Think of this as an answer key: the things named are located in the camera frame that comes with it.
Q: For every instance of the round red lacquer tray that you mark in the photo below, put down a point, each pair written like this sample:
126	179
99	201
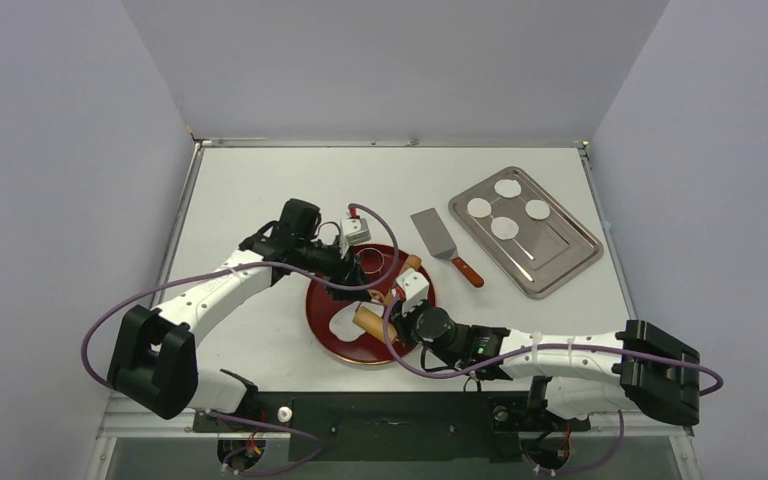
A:
377	261

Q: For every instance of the rectangular steel tray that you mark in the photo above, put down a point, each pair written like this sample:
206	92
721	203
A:
545	255

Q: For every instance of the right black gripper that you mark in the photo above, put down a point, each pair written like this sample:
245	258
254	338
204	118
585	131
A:
399	323

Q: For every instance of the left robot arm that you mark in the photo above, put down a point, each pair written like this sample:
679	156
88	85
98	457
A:
154	361

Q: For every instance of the white dough piece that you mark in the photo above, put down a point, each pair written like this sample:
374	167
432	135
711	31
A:
342	324

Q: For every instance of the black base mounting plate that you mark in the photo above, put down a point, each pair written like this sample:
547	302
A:
449	425

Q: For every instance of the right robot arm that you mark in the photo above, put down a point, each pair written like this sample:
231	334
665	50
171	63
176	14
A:
639	368

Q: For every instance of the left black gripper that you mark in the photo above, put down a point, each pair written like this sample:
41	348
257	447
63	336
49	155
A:
343	271

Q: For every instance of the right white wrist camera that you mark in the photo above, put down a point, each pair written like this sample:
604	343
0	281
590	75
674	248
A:
412	289

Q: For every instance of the white dumpling wrapper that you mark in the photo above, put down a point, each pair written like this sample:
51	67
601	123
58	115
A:
508	188
504	228
538	209
479	208

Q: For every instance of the aluminium frame rail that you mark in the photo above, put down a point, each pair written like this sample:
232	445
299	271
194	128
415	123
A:
124	418

